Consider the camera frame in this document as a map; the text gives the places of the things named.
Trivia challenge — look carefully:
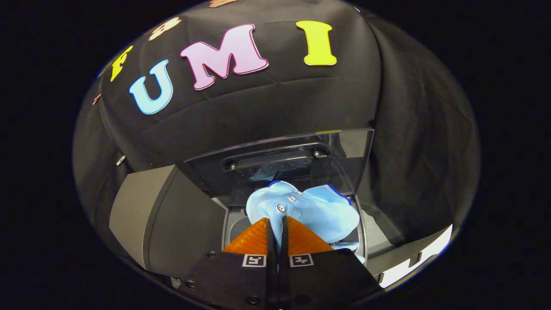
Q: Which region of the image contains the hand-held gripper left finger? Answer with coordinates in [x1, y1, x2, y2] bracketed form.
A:
[179, 217, 278, 310]

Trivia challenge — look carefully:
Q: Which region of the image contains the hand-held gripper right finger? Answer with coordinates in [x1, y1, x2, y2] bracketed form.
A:
[279, 215, 384, 310]

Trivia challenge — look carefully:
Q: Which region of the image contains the black backdrop cloth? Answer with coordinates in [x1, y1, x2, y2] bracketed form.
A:
[72, 0, 481, 254]

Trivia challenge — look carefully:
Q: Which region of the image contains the light blue polo shirt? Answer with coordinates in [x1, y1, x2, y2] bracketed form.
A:
[245, 180, 366, 263]

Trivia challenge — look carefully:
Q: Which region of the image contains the grey washing machine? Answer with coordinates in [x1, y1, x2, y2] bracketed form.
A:
[211, 189, 452, 289]

